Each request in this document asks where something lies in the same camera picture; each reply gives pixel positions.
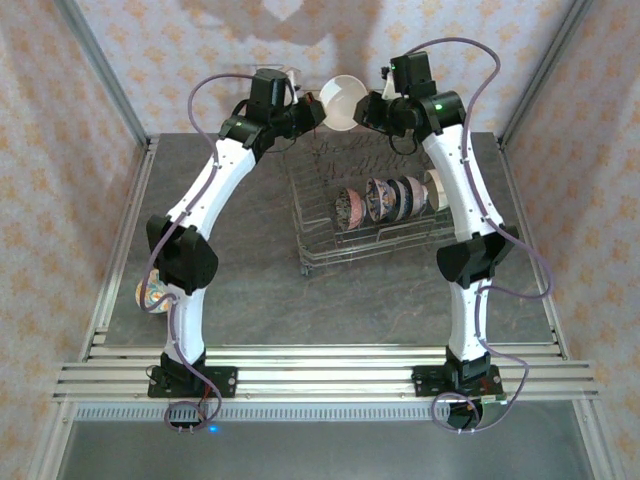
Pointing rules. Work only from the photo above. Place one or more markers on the aluminium frame post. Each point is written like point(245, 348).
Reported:
point(105, 70)
point(542, 70)

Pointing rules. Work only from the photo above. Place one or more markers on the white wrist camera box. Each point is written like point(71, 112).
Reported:
point(295, 92)
point(389, 90)

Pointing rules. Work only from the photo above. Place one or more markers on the black electronics module green board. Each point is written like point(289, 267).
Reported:
point(465, 417)

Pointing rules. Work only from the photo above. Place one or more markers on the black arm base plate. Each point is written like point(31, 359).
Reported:
point(225, 380)
point(425, 380)

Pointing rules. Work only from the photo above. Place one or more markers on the aluminium frame leg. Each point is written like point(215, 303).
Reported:
point(52, 440)
point(595, 440)

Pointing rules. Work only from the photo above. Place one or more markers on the grey metal panel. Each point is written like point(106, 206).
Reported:
point(325, 450)

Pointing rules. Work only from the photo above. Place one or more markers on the aluminium mounting rail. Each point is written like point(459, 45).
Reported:
point(325, 370)

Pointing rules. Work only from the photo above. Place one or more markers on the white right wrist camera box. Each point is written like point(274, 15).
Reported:
point(389, 90)

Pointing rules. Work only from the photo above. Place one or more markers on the blue yellow patterned bowl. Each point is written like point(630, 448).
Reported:
point(379, 200)

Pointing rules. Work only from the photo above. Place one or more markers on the aluminium table side rail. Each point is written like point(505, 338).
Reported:
point(142, 170)
point(512, 170)

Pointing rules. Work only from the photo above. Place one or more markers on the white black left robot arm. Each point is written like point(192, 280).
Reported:
point(210, 185)

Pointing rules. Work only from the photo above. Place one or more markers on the plain cream bowl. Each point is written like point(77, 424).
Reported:
point(437, 190)

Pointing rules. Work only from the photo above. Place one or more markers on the orange floral bowl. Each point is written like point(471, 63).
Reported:
point(152, 295)

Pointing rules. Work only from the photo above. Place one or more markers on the cream bowl brown flower print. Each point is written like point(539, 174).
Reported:
point(342, 102)

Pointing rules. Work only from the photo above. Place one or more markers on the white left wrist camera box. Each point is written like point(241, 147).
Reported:
point(295, 92)

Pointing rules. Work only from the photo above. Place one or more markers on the pink floral bowl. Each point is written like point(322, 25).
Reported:
point(419, 195)

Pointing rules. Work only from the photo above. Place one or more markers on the small black connector box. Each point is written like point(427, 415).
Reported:
point(180, 420)

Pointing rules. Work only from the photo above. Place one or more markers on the leaf patterned pink bowl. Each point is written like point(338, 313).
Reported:
point(347, 210)

